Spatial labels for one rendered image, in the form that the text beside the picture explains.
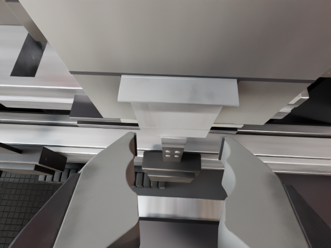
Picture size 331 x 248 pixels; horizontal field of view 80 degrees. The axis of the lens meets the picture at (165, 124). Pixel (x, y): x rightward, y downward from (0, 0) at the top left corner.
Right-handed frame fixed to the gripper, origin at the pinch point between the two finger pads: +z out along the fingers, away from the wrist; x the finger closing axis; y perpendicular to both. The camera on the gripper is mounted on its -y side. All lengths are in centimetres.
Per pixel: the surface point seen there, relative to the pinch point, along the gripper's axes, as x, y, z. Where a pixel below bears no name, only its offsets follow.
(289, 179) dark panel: 42, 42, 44
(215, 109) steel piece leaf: 3.7, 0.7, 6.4
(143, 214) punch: -3.0, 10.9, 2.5
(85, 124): -11.2, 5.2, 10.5
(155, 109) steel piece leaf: -2.1, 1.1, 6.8
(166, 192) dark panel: -1, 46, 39
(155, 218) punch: -1.6, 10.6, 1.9
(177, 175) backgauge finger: 1.3, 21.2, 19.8
